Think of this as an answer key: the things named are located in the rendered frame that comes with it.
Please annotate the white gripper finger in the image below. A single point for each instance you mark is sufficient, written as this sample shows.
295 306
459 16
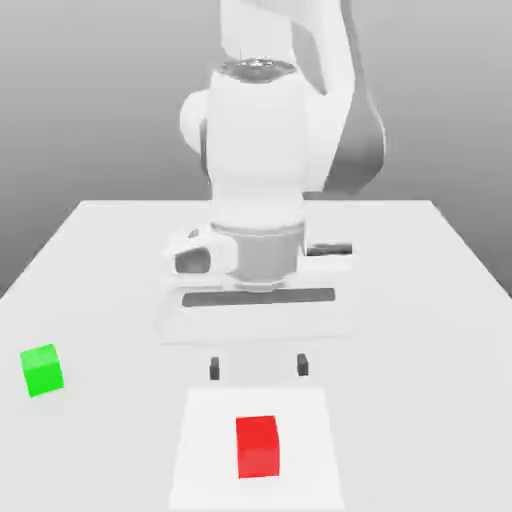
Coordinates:
214 368
302 364

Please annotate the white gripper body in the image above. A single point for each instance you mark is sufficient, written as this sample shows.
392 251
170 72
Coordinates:
256 320

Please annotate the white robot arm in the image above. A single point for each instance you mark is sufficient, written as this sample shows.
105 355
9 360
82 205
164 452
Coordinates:
256 152

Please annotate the small red cube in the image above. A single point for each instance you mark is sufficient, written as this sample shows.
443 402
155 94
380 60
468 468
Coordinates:
257 446

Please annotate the small green cube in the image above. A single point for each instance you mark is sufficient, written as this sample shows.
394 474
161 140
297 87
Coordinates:
42 370

